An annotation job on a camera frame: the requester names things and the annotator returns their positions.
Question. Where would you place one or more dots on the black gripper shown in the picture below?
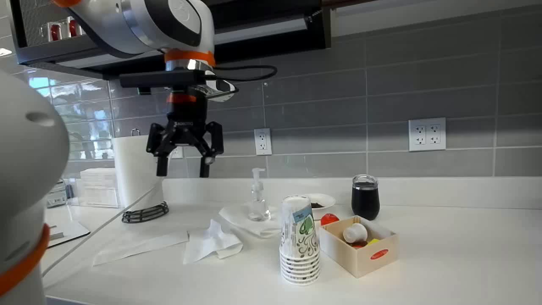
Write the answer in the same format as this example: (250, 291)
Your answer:
(184, 120)

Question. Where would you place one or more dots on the black cup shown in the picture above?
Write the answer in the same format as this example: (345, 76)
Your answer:
(367, 200)

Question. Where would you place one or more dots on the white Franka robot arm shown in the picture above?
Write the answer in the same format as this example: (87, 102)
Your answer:
(32, 169)

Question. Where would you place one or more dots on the white paper towel roll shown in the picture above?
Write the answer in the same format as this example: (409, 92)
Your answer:
(137, 169)

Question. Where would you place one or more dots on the black paper towel holder base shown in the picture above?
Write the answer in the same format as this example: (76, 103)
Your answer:
(147, 214)

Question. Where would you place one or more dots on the white cloth under bottle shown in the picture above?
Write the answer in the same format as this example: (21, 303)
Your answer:
(238, 217)

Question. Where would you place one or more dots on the crumpled white napkin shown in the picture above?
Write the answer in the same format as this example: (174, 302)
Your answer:
(213, 242)

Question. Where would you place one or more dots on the stack of white napkins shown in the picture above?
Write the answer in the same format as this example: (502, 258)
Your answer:
(99, 188)

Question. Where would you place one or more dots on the flat white paper sheet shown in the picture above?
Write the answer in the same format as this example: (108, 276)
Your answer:
(137, 247)

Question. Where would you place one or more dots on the white notepad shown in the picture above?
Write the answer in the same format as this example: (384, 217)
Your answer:
(69, 232)

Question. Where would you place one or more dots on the stack of printed paper cups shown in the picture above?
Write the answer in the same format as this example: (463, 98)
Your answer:
(299, 242)

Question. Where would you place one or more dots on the small white plate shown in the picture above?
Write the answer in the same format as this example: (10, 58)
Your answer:
(323, 200)

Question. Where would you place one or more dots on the red toy food piece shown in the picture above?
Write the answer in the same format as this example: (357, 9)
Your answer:
(330, 219)

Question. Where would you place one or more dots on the dark upper cabinet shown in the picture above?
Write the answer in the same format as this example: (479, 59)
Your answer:
(272, 27)

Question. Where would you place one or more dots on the white toy egg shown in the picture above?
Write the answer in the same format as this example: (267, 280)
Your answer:
(355, 230)

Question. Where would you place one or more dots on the wooden toy box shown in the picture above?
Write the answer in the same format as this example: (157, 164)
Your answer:
(362, 256)

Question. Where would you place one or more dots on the yellow toy piece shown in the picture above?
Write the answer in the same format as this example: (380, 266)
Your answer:
(374, 242)

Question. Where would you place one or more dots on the white single wall outlet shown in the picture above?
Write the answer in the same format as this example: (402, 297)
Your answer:
(264, 141)

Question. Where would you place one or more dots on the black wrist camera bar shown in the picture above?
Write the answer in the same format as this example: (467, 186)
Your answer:
(162, 78)

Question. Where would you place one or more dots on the white double wall outlet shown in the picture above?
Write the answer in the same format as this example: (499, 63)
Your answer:
(428, 134)

